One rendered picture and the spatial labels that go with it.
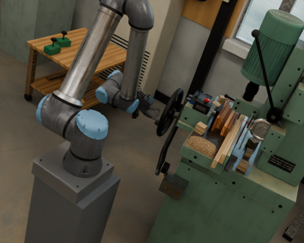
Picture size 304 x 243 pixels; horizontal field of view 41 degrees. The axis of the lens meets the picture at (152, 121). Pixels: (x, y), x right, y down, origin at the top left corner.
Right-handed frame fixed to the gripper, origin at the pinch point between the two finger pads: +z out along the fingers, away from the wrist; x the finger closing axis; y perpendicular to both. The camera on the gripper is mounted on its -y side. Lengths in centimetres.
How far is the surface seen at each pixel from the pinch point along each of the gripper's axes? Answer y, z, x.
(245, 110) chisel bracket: 45, 29, -7
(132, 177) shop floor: -70, 15, 25
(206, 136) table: 29.1, 22.3, -24.1
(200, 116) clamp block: 30.3, 14.5, -16.3
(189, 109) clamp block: 29.5, 8.1, -16.3
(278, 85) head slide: 66, 30, -10
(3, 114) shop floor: -107, -91, 19
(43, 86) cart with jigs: -87, -86, 51
